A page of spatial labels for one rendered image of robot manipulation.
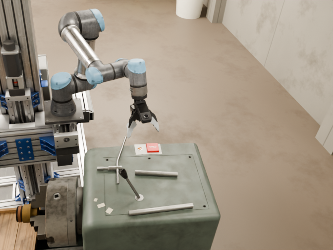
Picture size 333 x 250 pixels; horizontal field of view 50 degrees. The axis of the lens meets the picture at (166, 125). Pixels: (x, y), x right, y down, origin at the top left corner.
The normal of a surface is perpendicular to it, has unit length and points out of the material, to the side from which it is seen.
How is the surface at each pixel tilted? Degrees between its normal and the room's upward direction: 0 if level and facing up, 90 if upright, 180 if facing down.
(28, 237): 0
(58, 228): 66
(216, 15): 90
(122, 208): 0
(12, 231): 0
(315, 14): 90
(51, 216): 43
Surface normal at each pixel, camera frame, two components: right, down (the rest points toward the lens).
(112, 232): 0.16, 0.62
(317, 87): -0.96, 0.10
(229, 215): 0.11, -0.78
